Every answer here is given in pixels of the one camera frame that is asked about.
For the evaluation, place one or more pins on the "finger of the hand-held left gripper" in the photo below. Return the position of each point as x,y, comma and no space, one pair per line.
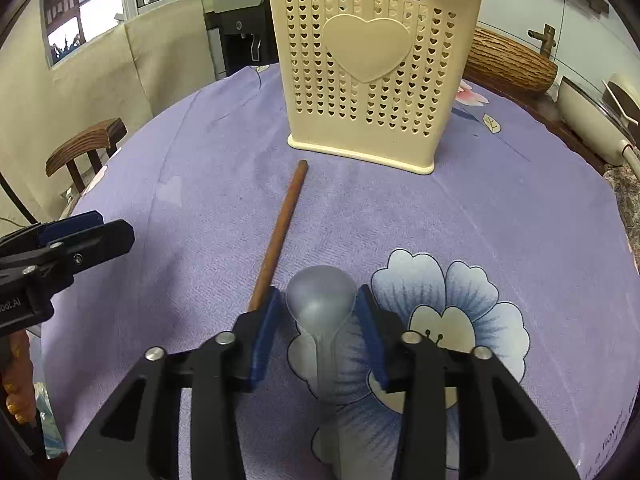
70,225
100,245

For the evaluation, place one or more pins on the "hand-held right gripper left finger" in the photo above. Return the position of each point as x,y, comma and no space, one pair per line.
265,340

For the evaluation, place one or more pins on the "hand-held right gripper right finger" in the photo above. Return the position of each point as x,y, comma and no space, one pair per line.
372,340

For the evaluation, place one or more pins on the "translucent plastic spoon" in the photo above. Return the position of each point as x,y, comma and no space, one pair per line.
320,295

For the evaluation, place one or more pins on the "brown wooden chopstick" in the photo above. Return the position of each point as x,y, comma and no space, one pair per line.
280,230

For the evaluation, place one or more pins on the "cream plastic utensil holder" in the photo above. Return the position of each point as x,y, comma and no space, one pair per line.
350,120

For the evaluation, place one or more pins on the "orange patterned cloth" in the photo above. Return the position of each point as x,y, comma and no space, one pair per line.
17,375

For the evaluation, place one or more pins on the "wooden chair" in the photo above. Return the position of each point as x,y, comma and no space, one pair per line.
85,142

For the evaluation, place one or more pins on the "purple floral tablecloth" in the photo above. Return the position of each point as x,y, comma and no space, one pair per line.
200,185

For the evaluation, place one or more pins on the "beige fabric cover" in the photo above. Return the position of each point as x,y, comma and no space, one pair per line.
165,50

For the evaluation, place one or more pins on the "water dispenser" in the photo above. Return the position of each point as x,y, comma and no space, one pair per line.
240,25

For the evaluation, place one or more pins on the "patterned paisley cloth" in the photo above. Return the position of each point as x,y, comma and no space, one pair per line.
625,200

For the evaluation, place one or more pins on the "brown wicker basket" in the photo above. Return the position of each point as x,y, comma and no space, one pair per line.
510,65

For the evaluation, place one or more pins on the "white spatula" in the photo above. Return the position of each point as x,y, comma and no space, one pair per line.
622,102

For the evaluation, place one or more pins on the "bamboo faucet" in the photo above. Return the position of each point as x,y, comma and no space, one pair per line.
546,37

